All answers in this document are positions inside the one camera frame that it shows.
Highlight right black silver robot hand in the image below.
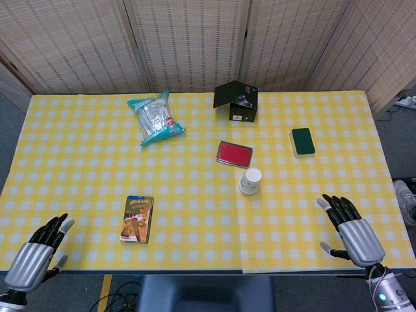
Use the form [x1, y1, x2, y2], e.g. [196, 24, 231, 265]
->
[317, 194, 386, 269]

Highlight orange blue cookie box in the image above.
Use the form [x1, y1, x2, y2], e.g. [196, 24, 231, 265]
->
[118, 195, 155, 244]

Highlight green yellow sponge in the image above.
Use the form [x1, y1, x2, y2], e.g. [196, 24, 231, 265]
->
[289, 127, 317, 159]

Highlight white paper cup flower print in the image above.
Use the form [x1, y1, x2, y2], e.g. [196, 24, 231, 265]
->
[241, 167, 263, 192]

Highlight black floor cables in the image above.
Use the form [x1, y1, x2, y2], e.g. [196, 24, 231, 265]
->
[90, 279, 141, 312]

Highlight open black cardboard box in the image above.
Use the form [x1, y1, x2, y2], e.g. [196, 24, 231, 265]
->
[213, 81, 260, 124]

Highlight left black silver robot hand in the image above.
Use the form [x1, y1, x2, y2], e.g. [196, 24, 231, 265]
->
[3, 213, 75, 293]

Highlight grey white sneaker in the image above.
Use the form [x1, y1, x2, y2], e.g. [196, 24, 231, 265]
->
[393, 179, 416, 226]

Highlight white power strip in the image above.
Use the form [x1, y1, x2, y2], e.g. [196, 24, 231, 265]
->
[395, 94, 416, 109]

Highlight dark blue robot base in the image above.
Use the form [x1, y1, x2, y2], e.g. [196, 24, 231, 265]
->
[136, 275, 276, 312]

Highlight white paper cup fern print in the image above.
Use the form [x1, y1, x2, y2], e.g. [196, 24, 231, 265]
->
[239, 183, 260, 196]

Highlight red stamp pad black case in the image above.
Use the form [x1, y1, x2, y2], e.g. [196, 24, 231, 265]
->
[215, 140, 255, 169]

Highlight teal snack bag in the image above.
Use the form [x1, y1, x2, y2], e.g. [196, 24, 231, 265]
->
[127, 90, 187, 147]

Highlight yellow white checkered tablecloth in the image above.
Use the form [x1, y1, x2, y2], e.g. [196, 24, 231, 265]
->
[233, 90, 416, 274]
[0, 92, 244, 274]

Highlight woven folding screen panel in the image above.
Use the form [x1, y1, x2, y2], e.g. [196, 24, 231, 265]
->
[125, 0, 252, 94]
[0, 0, 146, 96]
[310, 0, 416, 118]
[239, 0, 354, 92]

